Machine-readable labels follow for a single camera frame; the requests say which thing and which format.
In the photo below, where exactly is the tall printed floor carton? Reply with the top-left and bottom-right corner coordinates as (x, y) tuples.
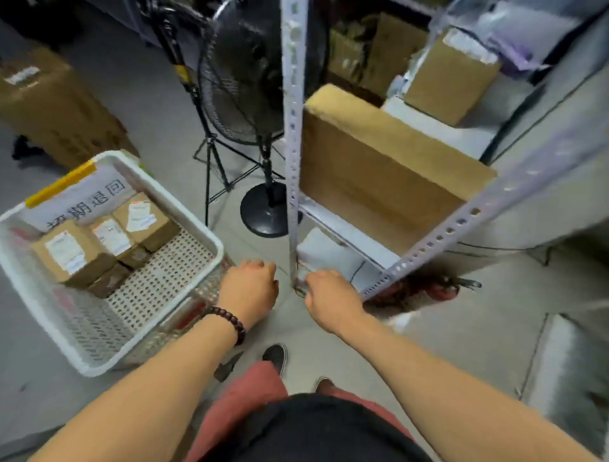
(0, 45), (140, 171)

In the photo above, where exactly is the person's left hand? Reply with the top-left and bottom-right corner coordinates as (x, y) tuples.
(216, 260), (280, 332)

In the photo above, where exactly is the yellow tape piece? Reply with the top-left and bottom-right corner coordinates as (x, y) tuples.
(24, 161), (98, 209)

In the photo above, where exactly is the small brown parcel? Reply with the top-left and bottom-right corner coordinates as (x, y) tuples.
(88, 263), (133, 300)

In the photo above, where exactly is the white plastic basket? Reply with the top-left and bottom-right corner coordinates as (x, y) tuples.
(0, 150), (234, 378)

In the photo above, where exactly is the red and black floor tool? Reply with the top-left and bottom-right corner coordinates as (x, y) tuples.
(376, 275), (482, 310)

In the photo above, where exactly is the dark bead bracelet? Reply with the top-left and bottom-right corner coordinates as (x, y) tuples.
(203, 306), (247, 347)

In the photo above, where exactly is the dark brown cardboard carton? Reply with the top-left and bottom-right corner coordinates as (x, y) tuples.
(359, 11), (429, 98)

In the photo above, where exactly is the person's black shirt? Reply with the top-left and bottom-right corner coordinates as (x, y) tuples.
(204, 393), (431, 462)

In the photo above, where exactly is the big plain cardboard sheet box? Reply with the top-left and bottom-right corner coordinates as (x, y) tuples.
(299, 83), (499, 256)

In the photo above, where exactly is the person's right hand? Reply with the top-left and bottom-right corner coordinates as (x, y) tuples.
(303, 270), (370, 336)

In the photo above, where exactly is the white paper sign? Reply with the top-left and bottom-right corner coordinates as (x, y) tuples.
(18, 166), (136, 234)

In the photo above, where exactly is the black standing fan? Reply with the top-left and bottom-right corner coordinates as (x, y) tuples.
(197, 0), (329, 239)

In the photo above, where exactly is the black floor object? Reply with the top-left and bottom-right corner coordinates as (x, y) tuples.
(11, 135), (46, 161)

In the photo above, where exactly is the white perforated metal rack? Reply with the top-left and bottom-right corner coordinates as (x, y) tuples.
(279, 0), (609, 301)

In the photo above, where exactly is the person's left forearm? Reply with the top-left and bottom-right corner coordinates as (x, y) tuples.
(28, 323), (239, 462)

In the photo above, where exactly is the black tripod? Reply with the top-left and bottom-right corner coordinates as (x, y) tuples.
(138, 0), (286, 228)

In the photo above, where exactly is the brown box labelled 0227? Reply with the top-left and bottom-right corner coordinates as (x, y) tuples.
(112, 192), (181, 253)

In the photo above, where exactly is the white flat board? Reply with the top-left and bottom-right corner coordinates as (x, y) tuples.
(297, 227), (381, 292)

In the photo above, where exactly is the person's right forearm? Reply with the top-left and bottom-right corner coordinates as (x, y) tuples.
(340, 312), (600, 462)

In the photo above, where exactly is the pale purple plastic bag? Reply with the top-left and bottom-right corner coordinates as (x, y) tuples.
(447, 0), (572, 77)

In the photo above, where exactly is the person's red trouser leg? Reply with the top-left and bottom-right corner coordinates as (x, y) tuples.
(185, 360), (290, 462)
(316, 383), (416, 441)

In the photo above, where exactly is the taped brown parcel long label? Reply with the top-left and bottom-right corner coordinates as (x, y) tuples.
(88, 214), (153, 270)

